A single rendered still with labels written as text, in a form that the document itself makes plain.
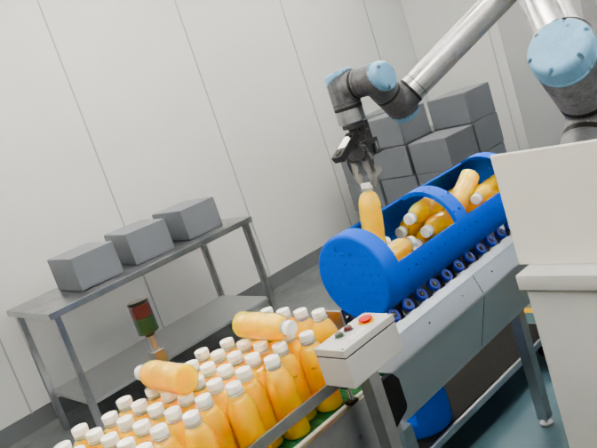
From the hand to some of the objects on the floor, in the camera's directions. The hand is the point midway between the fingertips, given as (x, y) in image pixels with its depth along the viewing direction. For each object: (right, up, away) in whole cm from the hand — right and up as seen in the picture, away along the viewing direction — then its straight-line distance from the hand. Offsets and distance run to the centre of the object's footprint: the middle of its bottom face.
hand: (367, 185), depth 224 cm
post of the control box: (+26, -141, -30) cm, 146 cm away
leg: (+85, -98, +79) cm, 152 cm away
